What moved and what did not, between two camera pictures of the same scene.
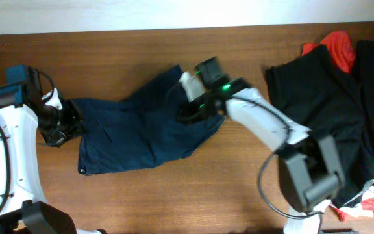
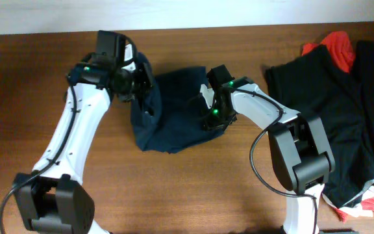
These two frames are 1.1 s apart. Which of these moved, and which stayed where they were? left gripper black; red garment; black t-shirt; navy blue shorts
Moved: left gripper black; navy blue shorts
Stayed: red garment; black t-shirt
